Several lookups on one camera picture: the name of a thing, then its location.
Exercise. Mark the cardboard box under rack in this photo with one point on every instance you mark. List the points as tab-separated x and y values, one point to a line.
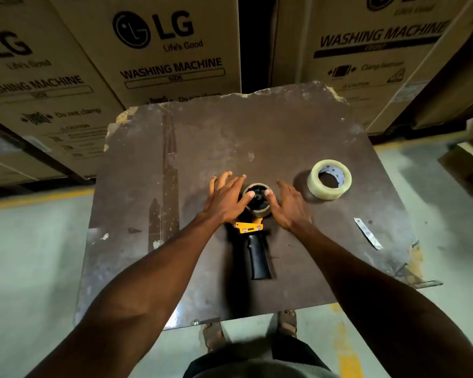
8	169

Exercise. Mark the person's left thumb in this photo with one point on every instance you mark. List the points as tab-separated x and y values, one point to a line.
246	199

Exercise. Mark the person's right sandal foot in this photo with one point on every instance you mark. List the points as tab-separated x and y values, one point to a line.
287	322

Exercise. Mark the yellow black tape dispenser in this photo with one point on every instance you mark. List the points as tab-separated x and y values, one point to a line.
256	247

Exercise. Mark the person's left middle finger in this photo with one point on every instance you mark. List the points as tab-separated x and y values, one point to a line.
224	179

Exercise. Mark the person's left sandal foot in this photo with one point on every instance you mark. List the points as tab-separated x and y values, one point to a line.
214	336

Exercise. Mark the clear packing tape roll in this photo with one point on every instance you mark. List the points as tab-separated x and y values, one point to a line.
317	186

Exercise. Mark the large printed cardboard box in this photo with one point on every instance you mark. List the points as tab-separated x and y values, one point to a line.
39	86
161	47
358	51

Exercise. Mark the person's dark shorts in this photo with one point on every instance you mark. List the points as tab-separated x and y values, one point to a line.
260	360

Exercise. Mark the person's left hand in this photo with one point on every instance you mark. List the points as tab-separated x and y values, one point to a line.
222	202

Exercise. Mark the person's right thumb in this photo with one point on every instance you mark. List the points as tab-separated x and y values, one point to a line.
271	198

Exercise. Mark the thin metal blade strip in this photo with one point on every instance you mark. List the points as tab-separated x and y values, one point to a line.
367	233

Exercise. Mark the person's right forearm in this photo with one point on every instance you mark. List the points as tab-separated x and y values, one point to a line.
378	307

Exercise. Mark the person's right hand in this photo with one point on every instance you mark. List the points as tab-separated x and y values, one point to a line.
289	210

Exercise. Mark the small cardboard box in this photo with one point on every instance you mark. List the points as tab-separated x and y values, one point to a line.
467	165

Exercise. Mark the person's sandal foot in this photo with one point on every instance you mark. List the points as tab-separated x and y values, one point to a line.
287	322
214	336

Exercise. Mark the brown tape core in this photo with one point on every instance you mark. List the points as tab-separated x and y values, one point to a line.
260	208

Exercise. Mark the person's left forearm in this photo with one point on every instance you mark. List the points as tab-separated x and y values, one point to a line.
142	291

